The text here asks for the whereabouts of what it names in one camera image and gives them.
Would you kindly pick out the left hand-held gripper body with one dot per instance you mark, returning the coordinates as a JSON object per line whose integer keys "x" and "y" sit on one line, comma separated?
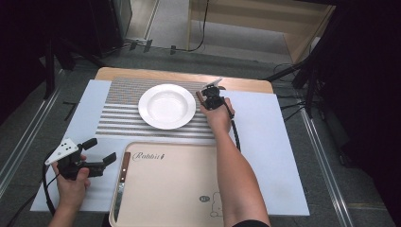
{"x": 64, "y": 151}

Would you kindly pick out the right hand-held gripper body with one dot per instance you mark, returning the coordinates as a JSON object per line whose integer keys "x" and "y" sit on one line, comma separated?
{"x": 216, "y": 101}

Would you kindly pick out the white round plate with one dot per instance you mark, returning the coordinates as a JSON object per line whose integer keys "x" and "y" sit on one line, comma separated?
{"x": 167, "y": 107}

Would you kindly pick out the beige tray with rabbit print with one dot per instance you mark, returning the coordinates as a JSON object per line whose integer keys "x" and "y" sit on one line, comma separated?
{"x": 173, "y": 183}

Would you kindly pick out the person's right hand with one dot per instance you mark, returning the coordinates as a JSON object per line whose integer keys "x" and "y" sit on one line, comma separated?
{"x": 217, "y": 119}

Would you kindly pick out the person's left hand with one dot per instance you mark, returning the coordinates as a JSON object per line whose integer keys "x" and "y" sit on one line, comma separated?
{"x": 71, "y": 192}

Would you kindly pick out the black tape strip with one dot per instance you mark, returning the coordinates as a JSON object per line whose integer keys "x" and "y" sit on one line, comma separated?
{"x": 70, "y": 110}

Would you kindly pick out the striped grey placemat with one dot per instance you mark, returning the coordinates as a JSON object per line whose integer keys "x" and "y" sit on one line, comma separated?
{"x": 119, "y": 119}

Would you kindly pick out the black plug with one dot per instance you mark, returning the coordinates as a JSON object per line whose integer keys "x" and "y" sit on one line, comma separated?
{"x": 148, "y": 45}
{"x": 172, "y": 49}

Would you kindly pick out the white table cover sheet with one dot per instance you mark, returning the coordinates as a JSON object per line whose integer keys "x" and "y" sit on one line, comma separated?
{"x": 268, "y": 142}

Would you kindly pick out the black metal stand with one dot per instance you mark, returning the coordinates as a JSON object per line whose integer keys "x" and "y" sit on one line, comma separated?
{"x": 310, "y": 91}
{"x": 49, "y": 72}

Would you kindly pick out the light wooden shelf unit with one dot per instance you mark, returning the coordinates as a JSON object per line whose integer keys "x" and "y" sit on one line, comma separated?
{"x": 252, "y": 19}

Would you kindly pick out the white power strip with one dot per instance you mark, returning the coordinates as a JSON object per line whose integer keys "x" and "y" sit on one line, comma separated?
{"x": 137, "y": 41}

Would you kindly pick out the dark cabinet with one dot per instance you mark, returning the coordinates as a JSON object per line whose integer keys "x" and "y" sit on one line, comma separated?
{"x": 107, "y": 28}

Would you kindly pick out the person's black sleeve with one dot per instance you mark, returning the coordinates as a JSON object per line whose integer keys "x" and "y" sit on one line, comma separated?
{"x": 250, "y": 224}

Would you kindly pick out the black curtain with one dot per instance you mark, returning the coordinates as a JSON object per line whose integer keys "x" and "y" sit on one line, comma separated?
{"x": 372, "y": 94}

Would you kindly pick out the metal floor rail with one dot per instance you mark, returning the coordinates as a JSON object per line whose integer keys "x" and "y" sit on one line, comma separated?
{"x": 324, "y": 164}
{"x": 25, "y": 138}

